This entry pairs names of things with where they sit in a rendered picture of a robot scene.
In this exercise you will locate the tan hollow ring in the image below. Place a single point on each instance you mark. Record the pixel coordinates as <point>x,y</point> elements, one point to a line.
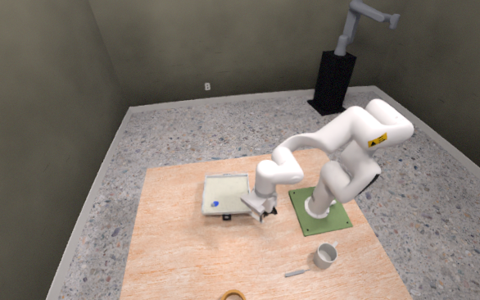
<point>233,292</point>

